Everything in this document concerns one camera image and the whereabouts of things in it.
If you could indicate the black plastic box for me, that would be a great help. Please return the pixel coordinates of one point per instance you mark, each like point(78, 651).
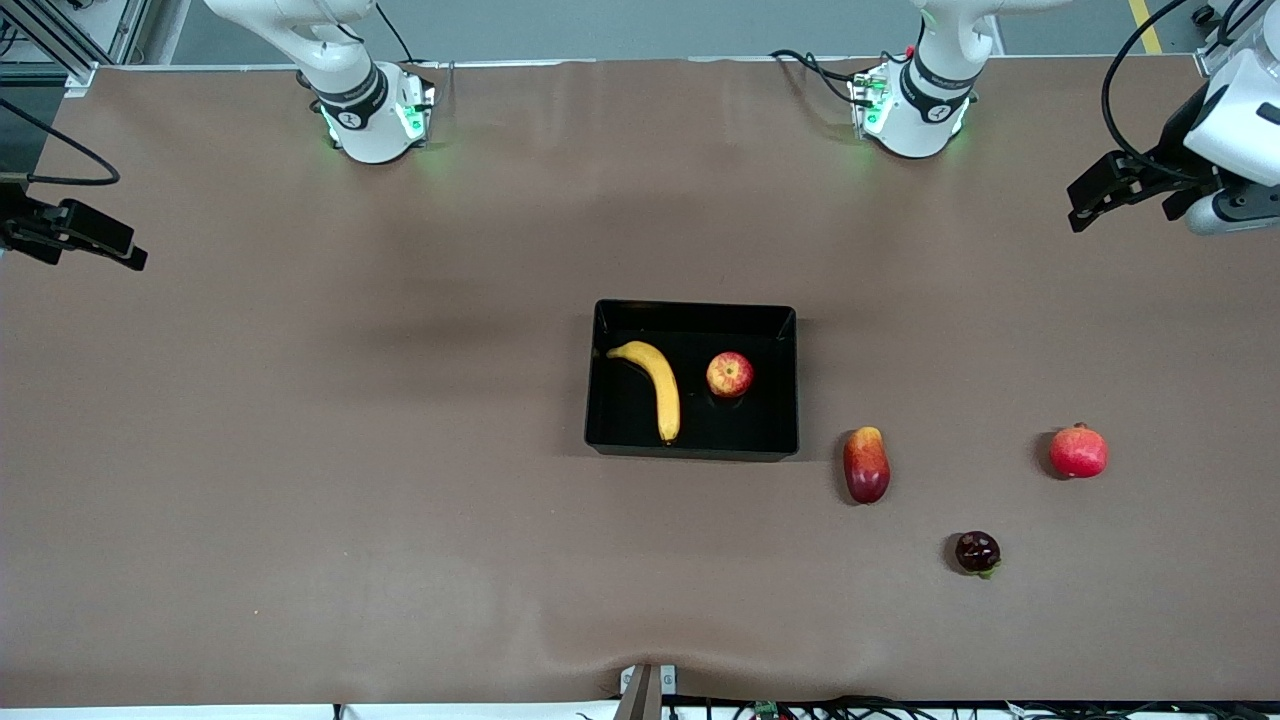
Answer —
point(740, 430)

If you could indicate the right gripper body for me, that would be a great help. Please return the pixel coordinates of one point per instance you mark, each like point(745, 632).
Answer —
point(22, 229)

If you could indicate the aluminium frame with dark panel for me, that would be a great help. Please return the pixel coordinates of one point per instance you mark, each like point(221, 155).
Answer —
point(60, 40)

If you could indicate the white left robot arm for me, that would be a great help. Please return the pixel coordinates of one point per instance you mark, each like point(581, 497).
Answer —
point(920, 120)

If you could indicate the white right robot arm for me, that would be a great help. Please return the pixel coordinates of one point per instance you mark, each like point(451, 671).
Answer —
point(365, 120)

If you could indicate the red yellow mango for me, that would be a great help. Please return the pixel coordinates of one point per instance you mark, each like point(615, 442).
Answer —
point(866, 465)

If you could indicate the brown table cover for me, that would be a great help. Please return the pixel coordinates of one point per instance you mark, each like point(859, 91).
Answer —
point(400, 500)

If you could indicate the dark purple mangosteen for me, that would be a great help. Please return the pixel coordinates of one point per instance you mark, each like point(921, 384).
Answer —
point(977, 552)

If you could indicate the yellow banana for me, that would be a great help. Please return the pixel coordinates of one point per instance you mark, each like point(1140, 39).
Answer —
point(662, 385)

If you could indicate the red pomegranate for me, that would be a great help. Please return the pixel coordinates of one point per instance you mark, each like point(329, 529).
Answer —
point(1078, 452)

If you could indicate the white aluminium frame rail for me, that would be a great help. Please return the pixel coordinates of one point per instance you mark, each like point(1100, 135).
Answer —
point(1215, 55)

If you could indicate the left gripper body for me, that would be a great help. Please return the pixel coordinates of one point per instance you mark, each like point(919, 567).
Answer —
point(1177, 150)

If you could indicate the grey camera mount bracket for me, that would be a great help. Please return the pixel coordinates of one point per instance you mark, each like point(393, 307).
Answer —
point(640, 695)

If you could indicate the red yellow apple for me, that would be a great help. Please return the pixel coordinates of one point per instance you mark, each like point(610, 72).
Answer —
point(730, 374)

